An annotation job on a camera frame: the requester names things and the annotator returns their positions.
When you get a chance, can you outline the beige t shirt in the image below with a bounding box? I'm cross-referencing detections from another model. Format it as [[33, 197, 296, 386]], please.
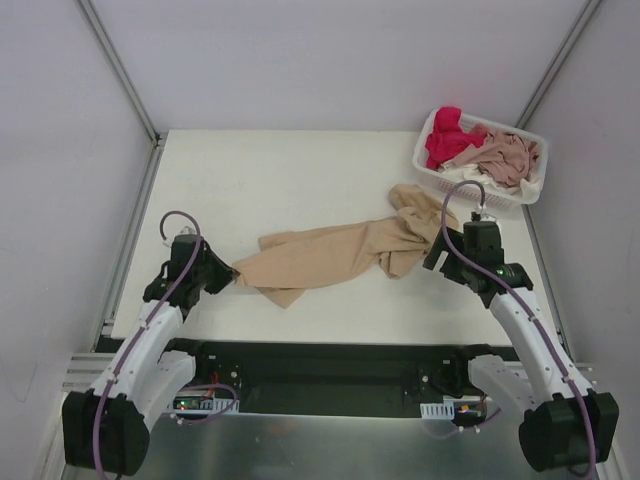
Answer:
[[233, 184, 459, 309]]

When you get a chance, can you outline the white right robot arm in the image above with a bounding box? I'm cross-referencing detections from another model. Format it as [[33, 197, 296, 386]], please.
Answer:
[[423, 219, 619, 479]]

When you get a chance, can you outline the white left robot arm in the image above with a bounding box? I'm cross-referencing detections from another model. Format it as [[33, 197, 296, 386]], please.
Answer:
[[62, 233, 237, 476]]

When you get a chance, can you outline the white plastic laundry basket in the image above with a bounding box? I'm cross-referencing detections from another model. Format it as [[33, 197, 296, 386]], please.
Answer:
[[412, 107, 548, 209]]

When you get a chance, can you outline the cream white shirt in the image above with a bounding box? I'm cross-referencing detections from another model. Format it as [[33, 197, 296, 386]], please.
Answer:
[[439, 164, 542, 200]]

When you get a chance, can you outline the dusty pink shirt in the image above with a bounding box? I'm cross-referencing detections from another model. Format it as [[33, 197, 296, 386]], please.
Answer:
[[444, 123, 540, 187]]

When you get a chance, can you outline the pink red shirt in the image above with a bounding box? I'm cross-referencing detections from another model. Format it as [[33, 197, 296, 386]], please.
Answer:
[[425, 106, 487, 171]]

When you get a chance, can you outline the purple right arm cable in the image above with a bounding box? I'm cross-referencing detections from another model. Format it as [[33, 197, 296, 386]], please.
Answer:
[[441, 180, 599, 479]]

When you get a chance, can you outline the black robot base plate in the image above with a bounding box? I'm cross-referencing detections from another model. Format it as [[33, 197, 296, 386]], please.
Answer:
[[167, 338, 481, 418]]

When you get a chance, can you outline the white slotted cable duct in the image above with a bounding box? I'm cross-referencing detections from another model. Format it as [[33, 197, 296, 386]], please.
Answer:
[[171, 396, 240, 416]]

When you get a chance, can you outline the left aluminium frame post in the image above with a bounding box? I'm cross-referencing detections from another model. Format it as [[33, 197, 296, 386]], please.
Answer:
[[74, 0, 167, 146]]

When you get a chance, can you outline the aluminium frame post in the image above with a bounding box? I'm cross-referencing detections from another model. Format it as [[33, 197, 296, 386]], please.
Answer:
[[74, 0, 167, 146], [515, 0, 606, 129]]

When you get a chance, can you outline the aluminium front rail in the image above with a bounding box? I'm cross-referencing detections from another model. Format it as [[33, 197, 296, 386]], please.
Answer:
[[62, 352, 598, 393]]

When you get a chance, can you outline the right white cable duct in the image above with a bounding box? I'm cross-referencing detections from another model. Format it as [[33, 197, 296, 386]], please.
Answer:
[[420, 401, 455, 421]]

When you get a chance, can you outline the right aluminium frame post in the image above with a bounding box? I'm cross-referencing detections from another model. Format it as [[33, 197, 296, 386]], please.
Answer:
[[515, 0, 606, 129]]

